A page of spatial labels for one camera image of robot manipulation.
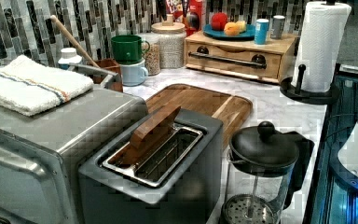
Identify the white striped folded towel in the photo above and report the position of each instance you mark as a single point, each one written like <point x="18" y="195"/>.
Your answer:
<point x="30" y="88"/>

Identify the blue shaker can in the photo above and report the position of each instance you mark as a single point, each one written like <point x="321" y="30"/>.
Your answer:
<point x="261" y="29"/>

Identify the light blue mug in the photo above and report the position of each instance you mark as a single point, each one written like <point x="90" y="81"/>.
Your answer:
<point x="134" y="74"/>

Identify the silver toaster oven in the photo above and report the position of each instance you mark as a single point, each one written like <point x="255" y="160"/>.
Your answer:
<point x="40" y="155"/>

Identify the glass jar of grains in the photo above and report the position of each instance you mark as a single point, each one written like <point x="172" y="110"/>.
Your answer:
<point x="150" y="49"/>

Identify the orange fruit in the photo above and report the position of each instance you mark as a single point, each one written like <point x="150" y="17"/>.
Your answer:
<point x="232" y="29"/>

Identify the wooden cutting board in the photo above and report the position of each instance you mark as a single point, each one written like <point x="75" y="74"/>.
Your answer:
<point x="233" y="110"/>

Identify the black paper towel holder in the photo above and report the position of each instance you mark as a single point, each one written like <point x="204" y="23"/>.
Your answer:
<point x="296" y="93"/>

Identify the white paper towel roll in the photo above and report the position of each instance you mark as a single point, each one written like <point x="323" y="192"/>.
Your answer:
<point x="322" y="31"/>

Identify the glass french press black lid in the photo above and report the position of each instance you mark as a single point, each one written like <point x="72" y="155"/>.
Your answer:
<point x="265" y="168"/>

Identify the wooden toast slice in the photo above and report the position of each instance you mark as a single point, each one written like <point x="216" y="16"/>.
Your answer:
<point x="147" y="137"/>

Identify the black drawer bar handle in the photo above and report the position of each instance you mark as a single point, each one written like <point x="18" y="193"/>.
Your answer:
<point x="257" y="62"/>

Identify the white bottle blue label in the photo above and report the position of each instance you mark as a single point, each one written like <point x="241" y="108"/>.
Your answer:
<point x="69" y="55"/>

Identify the yellow fruit piece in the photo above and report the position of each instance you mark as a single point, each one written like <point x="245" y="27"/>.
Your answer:
<point x="242" y="26"/>

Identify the wooden drawer box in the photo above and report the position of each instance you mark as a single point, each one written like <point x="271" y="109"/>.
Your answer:
<point x="284" y="47"/>

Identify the brown wooden utensil box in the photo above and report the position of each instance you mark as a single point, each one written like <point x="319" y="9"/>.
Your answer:
<point x="112" y="66"/>

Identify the grey two-slot toaster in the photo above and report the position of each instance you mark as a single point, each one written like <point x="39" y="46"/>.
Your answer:
<point x="178" y="184"/>

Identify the wooden drawer front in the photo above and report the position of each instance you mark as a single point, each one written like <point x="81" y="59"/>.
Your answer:
<point x="273" y="60"/>

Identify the glass jar wooden lid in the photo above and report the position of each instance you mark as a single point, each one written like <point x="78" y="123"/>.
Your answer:
<point x="171" y="39"/>

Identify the silver shaker can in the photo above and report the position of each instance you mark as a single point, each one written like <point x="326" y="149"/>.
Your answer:
<point x="277" y="27"/>

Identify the red apple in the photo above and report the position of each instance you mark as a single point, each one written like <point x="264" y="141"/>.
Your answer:
<point x="218" y="21"/>

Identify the green mug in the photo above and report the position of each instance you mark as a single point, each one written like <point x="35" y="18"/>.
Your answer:
<point x="129" y="49"/>

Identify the blue plate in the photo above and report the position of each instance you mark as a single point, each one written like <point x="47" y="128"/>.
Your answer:
<point x="249" y="34"/>

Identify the red cereal box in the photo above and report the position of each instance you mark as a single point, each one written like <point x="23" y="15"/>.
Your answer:
<point x="191" y="13"/>

